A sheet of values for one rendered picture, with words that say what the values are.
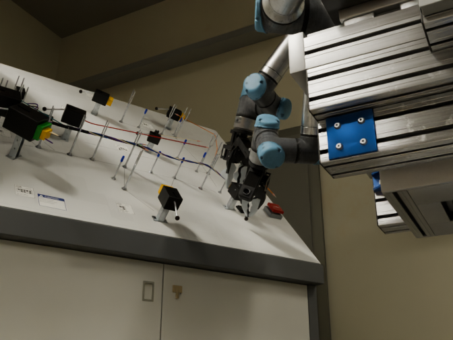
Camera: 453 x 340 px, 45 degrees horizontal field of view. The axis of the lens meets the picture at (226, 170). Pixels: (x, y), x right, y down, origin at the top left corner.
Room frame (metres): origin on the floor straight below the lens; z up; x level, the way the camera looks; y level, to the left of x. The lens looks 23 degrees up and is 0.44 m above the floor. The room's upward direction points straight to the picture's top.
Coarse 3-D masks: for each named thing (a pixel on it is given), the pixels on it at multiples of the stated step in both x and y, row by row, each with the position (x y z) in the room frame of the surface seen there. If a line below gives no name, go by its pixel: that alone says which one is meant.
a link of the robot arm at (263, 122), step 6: (264, 114) 1.50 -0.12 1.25; (258, 120) 1.49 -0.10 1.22; (264, 120) 1.48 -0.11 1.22; (270, 120) 1.48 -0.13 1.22; (276, 120) 1.49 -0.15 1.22; (258, 126) 1.49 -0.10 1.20; (264, 126) 1.48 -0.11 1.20; (270, 126) 1.48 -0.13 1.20; (276, 126) 1.49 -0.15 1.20; (258, 132) 1.49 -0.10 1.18; (276, 132) 1.50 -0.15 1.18; (252, 138) 1.55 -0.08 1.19; (252, 144) 1.56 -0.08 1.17
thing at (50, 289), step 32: (0, 256) 1.30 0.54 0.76; (32, 256) 1.34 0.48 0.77; (64, 256) 1.39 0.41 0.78; (96, 256) 1.44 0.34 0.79; (0, 288) 1.31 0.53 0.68; (32, 288) 1.35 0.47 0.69; (64, 288) 1.39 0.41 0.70; (96, 288) 1.44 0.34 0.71; (128, 288) 1.49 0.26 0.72; (160, 288) 1.55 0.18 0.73; (0, 320) 1.31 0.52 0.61; (32, 320) 1.36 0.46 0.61; (64, 320) 1.40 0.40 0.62; (96, 320) 1.45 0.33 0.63; (128, 320) 1.50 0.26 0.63
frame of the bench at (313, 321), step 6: (312, 288) 1.88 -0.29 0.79; (312, 294) 1.88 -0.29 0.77; (312, 300) 1.88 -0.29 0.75; (312, 306) 1.88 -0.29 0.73; (312, 312) 1.88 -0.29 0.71; (312, 318) 1.88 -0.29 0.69; (312, 324) 1.87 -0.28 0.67; (312, 330) 1.87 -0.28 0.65; (318, 330) 1.89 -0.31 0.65; (312, 336) 1.87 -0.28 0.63; (318, 336) 1.89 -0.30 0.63
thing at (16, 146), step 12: (0, 108) 1.35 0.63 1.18; (12, 108) 1.31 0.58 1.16; (24, 108) 1.34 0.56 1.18; (12, 120) 1.33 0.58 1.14; (24, 120) 1.33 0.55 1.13; (36, 120) 1.33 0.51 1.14; (48, 120) 1.38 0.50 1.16; (24, 132) 1.35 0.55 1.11; (12, 144) 1.40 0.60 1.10; (12, 156) 1.42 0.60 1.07
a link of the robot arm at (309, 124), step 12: (312, 0) 1.23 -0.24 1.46; (312, 12) 1.24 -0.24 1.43; (324, 12) 1.25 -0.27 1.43; (312, 24) 1.26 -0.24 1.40; (324, 24) 1.26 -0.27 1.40; (312, 120) 1.42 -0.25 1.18; (312, 132) 1.43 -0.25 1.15; (300, 144) 1.45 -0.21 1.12; (312, 144) 1.45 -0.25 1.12; (300, 156) 1.46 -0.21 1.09; (312, 156) 1.47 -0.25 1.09
